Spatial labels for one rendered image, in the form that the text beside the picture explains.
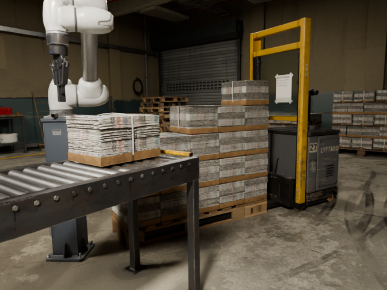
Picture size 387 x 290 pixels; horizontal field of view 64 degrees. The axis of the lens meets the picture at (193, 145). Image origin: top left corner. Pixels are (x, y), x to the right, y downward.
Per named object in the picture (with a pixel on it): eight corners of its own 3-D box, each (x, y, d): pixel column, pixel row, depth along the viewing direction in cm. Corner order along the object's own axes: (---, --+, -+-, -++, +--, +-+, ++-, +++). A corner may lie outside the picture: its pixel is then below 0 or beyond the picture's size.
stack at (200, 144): (111, 231, 268) (106, 136, 257) (221, 207, 328) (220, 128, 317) (126, 249, 235) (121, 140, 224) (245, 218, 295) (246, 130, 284)
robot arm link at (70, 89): (49, 109, 222) (47, 78, 219) (76, 109, 228) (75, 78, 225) (48, 110, 207) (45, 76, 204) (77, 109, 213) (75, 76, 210)
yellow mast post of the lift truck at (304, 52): (292, 201, 313) (297, 19, 290) (298, 199, 318) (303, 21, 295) (299, 203, 306) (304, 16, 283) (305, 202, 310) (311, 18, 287)
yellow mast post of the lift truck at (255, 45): (248, 187, 369) (249, 33, 346) (254, 186, 374) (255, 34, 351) (253, 189, 362) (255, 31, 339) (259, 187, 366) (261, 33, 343)
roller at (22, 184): (2, 182, 139) (1, 171, 138) (57, 201, 110) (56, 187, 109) (-11, 184, 135) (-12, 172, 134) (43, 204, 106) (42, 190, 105)
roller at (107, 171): (69, 169, 164) (69, 160, 163) (129, 182, 135) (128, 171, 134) (61, 171, 160) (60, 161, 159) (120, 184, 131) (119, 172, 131)
